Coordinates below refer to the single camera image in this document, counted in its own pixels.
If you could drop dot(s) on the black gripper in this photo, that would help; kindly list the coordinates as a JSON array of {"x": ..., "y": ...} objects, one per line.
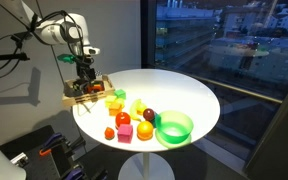
[{"x": 85, "y": 68}]

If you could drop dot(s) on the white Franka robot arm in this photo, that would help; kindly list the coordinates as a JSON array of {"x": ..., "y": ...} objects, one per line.
[{"x": 55, "y": 31}]

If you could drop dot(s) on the wooden tray box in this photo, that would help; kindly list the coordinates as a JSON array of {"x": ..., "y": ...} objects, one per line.
[{"x": 84, "y": 99}]

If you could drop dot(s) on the dark green toy block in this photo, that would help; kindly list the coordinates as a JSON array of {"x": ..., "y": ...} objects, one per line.
[{"x": 120, "y": 94}]

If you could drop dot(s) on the orange toy block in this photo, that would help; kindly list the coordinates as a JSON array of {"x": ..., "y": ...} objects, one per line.
[{"x": 115, "y": 109}]

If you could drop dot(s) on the pink toy block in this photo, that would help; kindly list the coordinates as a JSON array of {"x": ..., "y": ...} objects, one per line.
[{"x": 125, "y": 133}]

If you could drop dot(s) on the orange numbered soft cube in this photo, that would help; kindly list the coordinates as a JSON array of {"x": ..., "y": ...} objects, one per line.
[{"x": 96, "y": 88}]

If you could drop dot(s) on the black checkered soft cube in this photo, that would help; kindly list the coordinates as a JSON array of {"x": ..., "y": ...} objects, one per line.
[{"x": 76, "y": 89}]

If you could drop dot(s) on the red toy apple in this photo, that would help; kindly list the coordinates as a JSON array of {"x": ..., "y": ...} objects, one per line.
[{"x": 123, "y": 120}]

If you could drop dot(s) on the small red toy fruit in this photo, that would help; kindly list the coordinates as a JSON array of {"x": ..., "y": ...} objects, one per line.
[{"x": 109, "y": 133}]

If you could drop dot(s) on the yellow toy banana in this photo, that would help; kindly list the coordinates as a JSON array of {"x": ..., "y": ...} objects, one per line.
[{"x": 135, "y": 110}]

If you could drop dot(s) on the dark red toy plum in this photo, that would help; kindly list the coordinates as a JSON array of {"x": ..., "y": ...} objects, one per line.
[{"x": 148, "y": 114}]

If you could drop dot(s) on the orange toy fruit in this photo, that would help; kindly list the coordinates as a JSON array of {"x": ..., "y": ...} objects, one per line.
[{"x": 145, "y": 130}]

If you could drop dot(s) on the black mounting plate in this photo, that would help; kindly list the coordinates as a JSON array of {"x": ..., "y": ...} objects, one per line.
[{"x": 44, "y": 163}]

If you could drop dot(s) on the green plastic bowl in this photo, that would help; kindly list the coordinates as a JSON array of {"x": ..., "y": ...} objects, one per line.
[{"x": 174, "y": 128}]

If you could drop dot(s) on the metal window railing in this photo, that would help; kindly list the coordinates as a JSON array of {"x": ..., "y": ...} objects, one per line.
[{"x": 237, "y": 88}]

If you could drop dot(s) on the black camera stand rod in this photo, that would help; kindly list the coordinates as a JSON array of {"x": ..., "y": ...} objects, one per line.
[{"x": 4, "y": 57}]

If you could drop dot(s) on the white table pedestal base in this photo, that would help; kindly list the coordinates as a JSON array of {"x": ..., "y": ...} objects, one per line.
[{"x": 146, "y": 168}]

